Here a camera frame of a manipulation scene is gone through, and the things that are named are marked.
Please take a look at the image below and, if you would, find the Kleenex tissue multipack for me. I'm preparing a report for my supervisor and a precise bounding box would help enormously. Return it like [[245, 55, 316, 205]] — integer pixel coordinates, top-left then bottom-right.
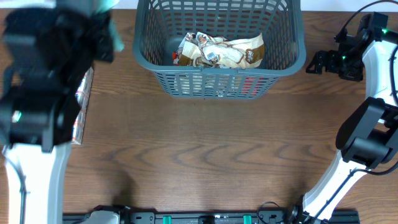
[[72, 67, 94, 145]]

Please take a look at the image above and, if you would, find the teal wet wipes pack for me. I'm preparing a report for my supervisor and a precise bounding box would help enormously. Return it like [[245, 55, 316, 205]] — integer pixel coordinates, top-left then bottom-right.
[[95, 0, 124, 52]]

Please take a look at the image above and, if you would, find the red spaghetti package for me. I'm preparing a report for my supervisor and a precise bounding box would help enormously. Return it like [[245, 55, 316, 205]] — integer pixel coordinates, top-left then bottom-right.
[[172, 51, 268, 94]]

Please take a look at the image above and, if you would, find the beige snack bag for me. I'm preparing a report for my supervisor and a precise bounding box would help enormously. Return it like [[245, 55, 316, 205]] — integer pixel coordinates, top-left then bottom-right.
[[195, 32, 225, 67]]

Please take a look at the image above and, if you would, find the white brown snack bag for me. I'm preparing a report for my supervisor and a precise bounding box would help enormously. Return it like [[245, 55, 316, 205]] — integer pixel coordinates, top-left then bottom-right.
[[173, 32, 208, 67]]

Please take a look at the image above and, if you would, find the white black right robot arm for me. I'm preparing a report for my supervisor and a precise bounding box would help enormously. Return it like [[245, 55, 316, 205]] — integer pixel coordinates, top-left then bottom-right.
[[285, 12, 397, 223]]

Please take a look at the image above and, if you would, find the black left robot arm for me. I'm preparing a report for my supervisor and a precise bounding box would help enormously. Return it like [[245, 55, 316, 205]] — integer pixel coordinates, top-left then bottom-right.
[[1, 7, 114, 223]]

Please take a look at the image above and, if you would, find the grey plastic basket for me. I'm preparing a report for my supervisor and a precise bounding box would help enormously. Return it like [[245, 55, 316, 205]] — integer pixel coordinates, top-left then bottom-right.
[[133, 0, 306, 99]]

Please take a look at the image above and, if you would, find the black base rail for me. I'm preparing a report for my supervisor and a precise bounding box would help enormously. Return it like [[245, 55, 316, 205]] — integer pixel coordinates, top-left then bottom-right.
[[62, 205, 360, 224]]

